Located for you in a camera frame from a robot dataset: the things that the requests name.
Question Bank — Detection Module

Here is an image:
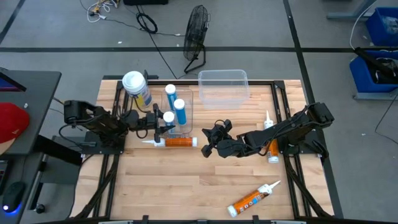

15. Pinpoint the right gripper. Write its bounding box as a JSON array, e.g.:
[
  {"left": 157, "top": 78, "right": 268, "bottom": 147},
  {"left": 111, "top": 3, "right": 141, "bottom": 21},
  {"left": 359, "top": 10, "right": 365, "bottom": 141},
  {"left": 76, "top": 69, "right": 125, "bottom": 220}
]
[{"left": 201, "top": 128, "right": 249, "bottom": 159}]

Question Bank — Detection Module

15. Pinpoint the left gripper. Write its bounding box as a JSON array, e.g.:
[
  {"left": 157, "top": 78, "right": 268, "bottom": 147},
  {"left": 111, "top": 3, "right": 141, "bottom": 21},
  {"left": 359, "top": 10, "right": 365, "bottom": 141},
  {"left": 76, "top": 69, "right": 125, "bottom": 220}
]
[{"left": 139, "top": 104, "right": 175, "bottom": 144}]

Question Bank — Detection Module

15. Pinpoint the blue silicone tube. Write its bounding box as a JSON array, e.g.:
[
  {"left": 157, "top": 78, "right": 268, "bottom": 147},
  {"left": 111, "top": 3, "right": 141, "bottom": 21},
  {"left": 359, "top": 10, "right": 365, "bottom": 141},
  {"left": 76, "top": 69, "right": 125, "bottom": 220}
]
[
  {"left": 164, "top": 83, "right": 177, "bottom": 112},
  {"left": 173, "top": 98, "right": 188, "bottom": 126},
  {"left": 162, "top": 111, "right": 177, "bottom": 135}
]

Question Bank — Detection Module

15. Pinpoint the orange sealant tube white nozzle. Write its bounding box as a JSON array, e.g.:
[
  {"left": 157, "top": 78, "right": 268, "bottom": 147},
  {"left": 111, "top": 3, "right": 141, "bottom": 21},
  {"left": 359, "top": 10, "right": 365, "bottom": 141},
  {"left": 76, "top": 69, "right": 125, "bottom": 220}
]
[
  {"left": 141, "top": 136, "right": 198, "bottom": 148},
  {"left": 263, "top": 110, "right": 280, "bottom": 164},
  {"left": 226, "top": 179, "right": 282, "bottom": 218}
]

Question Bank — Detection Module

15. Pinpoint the Lysol wipes canister yellow label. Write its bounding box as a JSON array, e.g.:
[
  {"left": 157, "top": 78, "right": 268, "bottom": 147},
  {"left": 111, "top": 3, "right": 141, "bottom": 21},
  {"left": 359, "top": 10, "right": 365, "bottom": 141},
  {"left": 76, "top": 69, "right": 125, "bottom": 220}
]
[{"left": 121, "top": 70, "right": 153, "bottom": 109}]

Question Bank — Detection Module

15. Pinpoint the small clear plastic container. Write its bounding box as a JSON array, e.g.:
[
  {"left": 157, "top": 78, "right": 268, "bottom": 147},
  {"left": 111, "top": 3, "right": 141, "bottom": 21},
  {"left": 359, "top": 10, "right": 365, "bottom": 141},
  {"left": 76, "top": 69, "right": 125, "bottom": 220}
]
[{"left": 157, "top": 88, "right": 194, "bottom": 138}]

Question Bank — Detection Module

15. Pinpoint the large clear plastic bin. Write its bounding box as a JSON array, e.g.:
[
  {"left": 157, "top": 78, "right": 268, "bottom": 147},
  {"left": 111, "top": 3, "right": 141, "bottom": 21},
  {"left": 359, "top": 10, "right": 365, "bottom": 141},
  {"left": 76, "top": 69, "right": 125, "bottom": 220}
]
[{"left": 198, "top": 69, "right": 251, "bottom": 110}]

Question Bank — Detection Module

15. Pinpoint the black floor fan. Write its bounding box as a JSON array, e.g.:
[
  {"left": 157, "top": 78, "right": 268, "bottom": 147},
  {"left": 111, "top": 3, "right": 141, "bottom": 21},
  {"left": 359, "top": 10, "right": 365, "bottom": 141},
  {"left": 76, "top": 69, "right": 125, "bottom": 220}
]
[{"left": 182, "top": 4, "right": 210, "bottom": 75}]

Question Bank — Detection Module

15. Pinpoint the black floor box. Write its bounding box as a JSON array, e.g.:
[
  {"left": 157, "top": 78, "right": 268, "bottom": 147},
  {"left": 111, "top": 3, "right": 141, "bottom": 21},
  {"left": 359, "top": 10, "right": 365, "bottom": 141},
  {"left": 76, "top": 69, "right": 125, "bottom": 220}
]
[{"left": 123, "top": 0, "right": 169, "bottom": 6}]

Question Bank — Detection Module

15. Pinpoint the dark grey desk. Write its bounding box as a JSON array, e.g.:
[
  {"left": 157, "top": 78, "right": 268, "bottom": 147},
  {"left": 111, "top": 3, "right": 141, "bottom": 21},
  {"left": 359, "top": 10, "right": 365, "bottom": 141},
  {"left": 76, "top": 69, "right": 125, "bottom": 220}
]
[{"left": 0, "top": 70, "right": 62, "bottom": 156}]

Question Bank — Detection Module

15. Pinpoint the red cap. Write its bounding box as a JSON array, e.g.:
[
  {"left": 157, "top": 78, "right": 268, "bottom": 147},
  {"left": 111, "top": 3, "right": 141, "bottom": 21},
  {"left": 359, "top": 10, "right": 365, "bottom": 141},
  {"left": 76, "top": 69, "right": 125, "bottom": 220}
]
[{"left": 0, "top": 102, "right": 31, "bottom": 144}]

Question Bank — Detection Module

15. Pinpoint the dark laptop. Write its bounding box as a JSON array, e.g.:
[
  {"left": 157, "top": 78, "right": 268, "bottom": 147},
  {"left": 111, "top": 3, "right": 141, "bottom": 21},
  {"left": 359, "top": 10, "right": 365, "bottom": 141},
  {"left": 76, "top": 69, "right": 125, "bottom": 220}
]
[{"left": 0, "top": 67, "right": 27, "bottom": 93}]

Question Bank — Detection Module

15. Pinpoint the black computer mouse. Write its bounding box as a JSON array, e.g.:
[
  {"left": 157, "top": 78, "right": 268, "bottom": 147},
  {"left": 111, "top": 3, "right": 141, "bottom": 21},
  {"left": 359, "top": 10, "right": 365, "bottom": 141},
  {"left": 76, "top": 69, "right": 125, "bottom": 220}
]
[{"left": 2, "top": 182, "right": 26, "bottom": 214}]

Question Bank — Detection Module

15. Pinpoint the blue floor bin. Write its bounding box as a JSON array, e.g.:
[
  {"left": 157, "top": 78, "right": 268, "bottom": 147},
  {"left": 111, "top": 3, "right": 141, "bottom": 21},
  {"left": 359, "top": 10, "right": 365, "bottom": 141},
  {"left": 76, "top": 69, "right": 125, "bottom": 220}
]
[
  {"left": 348, "top": 49, "right": 398, "bottom": 94},
  {"left": 364, "top": 6, "right": 398, "bottom": 47}
]

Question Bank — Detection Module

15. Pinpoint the black coiled floor cable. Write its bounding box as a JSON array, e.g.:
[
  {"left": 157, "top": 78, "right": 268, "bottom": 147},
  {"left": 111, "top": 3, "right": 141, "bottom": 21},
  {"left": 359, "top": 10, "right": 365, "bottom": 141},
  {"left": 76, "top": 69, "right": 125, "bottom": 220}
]
[{"left": 136, "top": 12, "right": 159, "bottom": 34}]

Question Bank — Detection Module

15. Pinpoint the white cable bundle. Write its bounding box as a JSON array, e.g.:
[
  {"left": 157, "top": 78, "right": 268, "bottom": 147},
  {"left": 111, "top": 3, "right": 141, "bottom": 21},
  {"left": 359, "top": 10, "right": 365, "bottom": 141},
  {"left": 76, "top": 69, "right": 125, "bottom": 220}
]
[{"left": 86, "top": 0, "right": 121, "bottom": 23}]

